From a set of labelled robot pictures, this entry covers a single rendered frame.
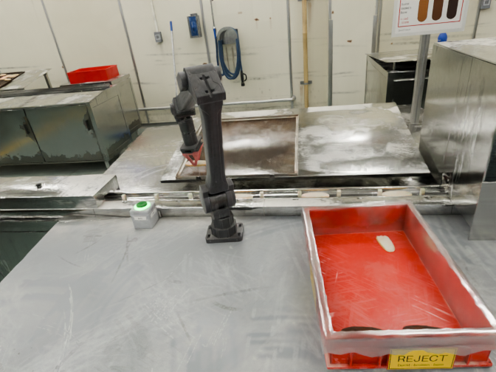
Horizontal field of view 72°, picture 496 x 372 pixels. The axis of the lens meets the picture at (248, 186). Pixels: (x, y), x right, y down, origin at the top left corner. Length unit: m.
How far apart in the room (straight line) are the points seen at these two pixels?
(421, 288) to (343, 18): 3.85
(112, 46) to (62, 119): 1.75
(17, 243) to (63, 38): 4.39
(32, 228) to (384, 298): 1.36
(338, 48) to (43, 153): 3.63
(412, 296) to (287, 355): 0.34
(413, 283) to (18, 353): 0.97
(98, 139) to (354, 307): 3.43
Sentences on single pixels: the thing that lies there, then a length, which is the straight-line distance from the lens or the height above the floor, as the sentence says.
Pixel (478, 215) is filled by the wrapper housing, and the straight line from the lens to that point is 1.15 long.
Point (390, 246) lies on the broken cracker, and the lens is 1.08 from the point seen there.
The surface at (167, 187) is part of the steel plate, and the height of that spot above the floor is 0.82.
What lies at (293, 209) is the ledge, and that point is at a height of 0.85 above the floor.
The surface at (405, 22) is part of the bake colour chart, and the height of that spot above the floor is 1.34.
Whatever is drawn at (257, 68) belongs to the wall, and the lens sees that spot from 4.90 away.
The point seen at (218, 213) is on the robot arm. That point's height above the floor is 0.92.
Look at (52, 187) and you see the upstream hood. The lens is 1.59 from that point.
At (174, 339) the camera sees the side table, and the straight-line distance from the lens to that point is 0.88.
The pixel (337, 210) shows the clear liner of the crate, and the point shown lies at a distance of 1.07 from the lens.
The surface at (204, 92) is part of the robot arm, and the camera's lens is 0.87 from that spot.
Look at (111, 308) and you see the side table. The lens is 1.02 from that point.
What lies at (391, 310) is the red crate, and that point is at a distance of 0.91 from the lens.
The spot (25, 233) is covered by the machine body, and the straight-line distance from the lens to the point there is 1.71.
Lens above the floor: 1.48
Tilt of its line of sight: 28 degrees down
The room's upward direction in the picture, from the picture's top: 7 degrees counter-clockwise
